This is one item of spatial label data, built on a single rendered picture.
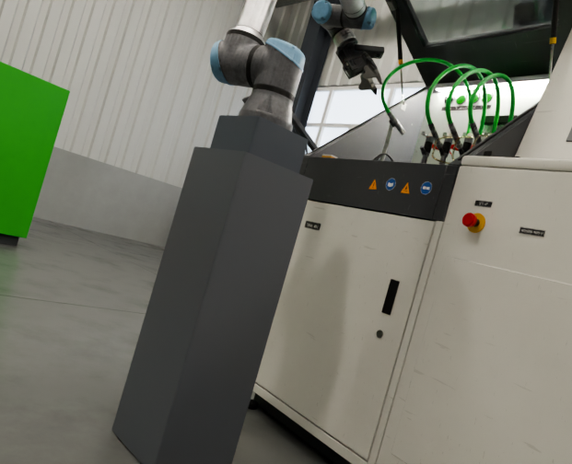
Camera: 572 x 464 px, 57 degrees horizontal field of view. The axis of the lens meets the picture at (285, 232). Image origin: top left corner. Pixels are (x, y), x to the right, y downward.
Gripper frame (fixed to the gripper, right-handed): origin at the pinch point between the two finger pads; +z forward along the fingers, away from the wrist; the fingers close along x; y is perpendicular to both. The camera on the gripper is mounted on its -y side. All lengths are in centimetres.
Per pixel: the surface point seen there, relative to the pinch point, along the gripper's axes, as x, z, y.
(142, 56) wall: -537, -395, 27
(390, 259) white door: 22, 58, 36
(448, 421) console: 40, 100, 50
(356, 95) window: -527, -200, -226
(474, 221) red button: 48, 61, 21
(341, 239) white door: 5, 45, 42
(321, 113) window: -578, -215, -185
